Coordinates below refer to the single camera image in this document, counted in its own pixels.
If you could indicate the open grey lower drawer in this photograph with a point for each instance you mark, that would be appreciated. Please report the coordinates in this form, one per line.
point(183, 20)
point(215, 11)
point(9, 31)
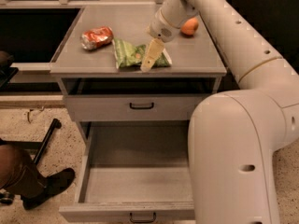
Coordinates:
point(133, 171)

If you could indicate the green jalapeno chip bag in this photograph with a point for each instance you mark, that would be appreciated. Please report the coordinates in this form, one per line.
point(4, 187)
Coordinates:
point(127, 55)

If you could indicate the crushed orange soda can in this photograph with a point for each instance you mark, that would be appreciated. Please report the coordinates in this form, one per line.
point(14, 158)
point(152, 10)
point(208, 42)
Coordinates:
point(96, 38)

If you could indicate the orange fruit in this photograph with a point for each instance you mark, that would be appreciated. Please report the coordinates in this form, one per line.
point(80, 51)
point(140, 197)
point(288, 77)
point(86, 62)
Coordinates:
point(190, 27)

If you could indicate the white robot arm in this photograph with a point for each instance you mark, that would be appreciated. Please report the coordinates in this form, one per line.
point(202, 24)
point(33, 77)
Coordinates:
point(234, 134)

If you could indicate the closed grey upper drawer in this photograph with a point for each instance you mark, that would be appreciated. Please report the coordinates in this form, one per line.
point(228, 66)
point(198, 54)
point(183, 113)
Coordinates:
point(131, 107)

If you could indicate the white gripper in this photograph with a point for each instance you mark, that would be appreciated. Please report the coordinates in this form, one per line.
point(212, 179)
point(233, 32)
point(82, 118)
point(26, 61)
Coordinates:
point(159, 28)

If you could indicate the person's leg with boot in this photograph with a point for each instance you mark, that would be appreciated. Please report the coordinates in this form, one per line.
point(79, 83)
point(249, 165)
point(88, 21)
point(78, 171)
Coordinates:
point(19, 176)

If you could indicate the black chair base leg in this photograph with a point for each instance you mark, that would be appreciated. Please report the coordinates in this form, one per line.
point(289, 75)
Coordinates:
point(38, 147)

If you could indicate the grey drawer cabinet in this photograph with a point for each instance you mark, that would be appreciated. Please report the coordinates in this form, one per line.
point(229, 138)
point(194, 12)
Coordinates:
point(107, 94)

